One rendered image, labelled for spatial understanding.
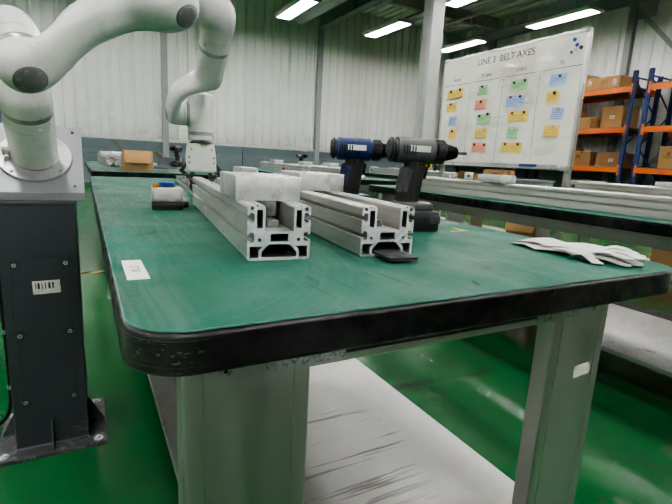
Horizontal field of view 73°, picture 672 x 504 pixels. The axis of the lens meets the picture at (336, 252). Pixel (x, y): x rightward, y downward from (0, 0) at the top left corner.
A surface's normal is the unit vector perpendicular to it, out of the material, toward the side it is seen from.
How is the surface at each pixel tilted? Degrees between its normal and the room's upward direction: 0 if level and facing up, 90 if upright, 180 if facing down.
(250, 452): 90
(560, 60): 90
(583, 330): 90
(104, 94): 90
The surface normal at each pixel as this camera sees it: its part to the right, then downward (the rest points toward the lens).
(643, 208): -0.86, 0.06
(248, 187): 0.39, 0.20
